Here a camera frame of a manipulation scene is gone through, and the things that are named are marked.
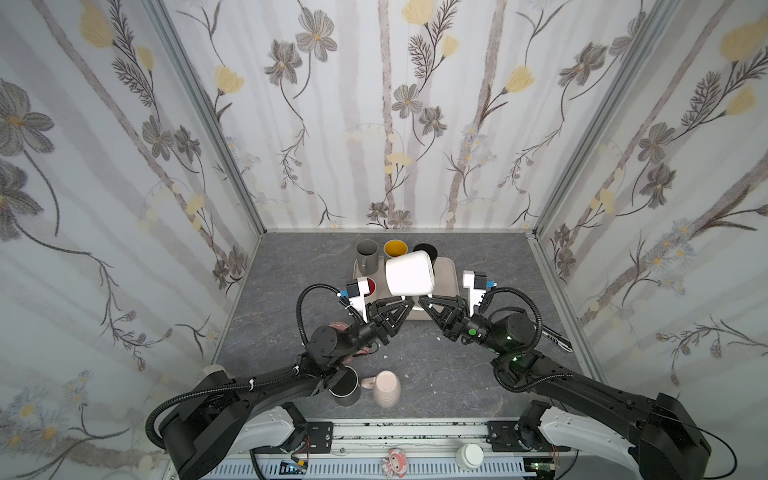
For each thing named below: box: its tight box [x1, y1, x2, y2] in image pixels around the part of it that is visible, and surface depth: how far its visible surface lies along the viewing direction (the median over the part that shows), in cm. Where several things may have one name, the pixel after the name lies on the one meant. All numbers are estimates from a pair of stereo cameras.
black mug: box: [328, 365, 361, 407], surface depth 74 cm
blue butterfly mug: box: [383, 238, 409, 258], surface depth 104 cm
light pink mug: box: [361, 370, 401, 409], surface depth 76 cm
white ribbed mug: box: [385, 250, 435, 296], surface depth 60 cm
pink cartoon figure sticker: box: [381, 448, 409, 479], surface depth 69 cm
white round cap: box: [455, 443, 484, 470], surface depth 65 cm
